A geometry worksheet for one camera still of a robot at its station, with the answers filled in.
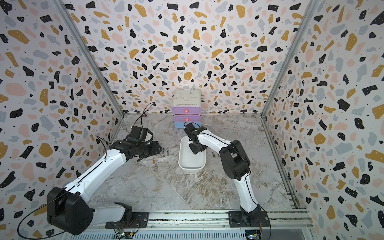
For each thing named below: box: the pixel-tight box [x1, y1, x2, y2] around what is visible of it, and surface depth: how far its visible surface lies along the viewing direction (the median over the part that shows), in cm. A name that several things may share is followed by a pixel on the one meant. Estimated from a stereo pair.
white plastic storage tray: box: [178, 135, 206, 172], surface depth 94 cm
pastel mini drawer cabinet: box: [171, 88, 202, 129], surface depth 103 cm
